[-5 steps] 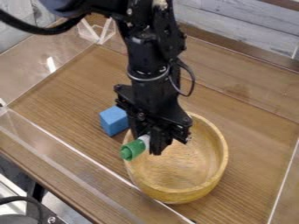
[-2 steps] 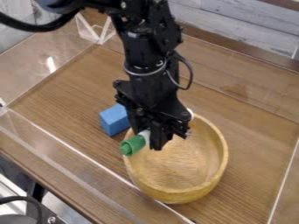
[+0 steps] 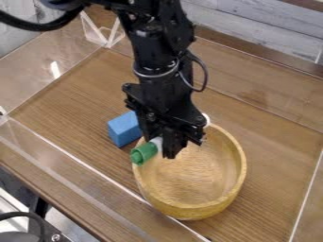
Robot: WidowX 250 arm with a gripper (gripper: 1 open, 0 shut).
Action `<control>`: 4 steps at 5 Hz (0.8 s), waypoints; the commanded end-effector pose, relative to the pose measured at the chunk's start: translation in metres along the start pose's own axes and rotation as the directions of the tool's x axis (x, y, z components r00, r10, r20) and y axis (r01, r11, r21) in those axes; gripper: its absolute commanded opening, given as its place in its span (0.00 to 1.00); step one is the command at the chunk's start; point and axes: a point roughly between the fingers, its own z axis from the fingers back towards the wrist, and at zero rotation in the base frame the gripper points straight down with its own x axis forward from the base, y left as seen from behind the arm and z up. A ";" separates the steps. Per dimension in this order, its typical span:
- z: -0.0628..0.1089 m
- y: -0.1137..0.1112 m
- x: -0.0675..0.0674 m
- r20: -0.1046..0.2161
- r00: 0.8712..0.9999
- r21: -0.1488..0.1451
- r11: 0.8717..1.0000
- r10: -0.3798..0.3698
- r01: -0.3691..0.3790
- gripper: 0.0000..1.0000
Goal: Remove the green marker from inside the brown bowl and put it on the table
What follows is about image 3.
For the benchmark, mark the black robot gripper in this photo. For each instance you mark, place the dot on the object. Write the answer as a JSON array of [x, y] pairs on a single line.
[[160, 98]]

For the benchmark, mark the green white marker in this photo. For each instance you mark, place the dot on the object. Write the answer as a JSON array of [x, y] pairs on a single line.
[[144, 152]]

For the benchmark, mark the brown wooden bowl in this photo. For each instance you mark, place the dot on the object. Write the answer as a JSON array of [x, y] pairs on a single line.
[[197, 185]]

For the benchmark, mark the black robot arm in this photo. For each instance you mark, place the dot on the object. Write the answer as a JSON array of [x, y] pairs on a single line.
[[160, 33]]

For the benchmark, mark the blue foam block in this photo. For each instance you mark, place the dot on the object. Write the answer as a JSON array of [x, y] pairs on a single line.
[[123, 129]]

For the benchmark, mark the black metal stand base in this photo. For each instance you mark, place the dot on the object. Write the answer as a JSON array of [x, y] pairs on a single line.
[[44, 233]]

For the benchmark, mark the clear acrylic triangle bracket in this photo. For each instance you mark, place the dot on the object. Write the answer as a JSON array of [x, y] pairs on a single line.
[[100, 35]]

